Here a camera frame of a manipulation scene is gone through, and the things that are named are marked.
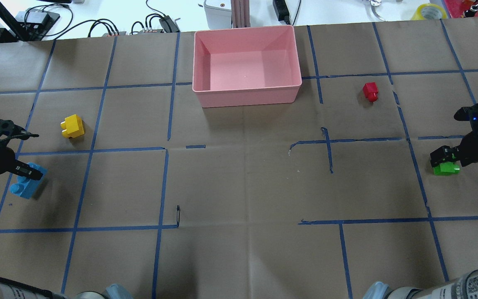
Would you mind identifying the white cube device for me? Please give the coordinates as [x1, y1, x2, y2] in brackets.
[203, 0, 233, 30]

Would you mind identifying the blue toy block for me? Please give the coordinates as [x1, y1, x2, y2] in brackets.
[10, 162, 48, 199]

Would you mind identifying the yellow tape roll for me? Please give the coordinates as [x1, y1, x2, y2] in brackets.
[410, 3, 448, 20]

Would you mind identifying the red parts tray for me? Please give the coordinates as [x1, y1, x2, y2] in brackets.
[446, 0, 478, 19]

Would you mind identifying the black power adapter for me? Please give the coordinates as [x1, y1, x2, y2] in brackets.
[272, 0, 290, 25]

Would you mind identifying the pink plastic box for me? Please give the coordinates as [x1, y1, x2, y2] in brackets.
[192, 25, 302, 108]

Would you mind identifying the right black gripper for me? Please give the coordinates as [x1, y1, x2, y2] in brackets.
[430, 106, 478, 168]

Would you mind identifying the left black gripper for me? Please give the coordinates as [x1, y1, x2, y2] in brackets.
[0, 119, 44, 181]

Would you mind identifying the red toy block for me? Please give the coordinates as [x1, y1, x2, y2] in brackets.
[362, 82, 379, 103]

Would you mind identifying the green toy block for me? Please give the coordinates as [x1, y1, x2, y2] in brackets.
[432, 163, 461, 176]

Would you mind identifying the aluminium frame post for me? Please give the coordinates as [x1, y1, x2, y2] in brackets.
[231, 0, 251, 28]

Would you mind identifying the yellow toy block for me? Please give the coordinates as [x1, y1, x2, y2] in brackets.
[60, 114, 85, 139]

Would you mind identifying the black hub device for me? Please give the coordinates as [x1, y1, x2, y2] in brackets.
[16, 8, 60, 41]

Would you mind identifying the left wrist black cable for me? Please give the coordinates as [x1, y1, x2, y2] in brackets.
[0, 125, 39, 146]

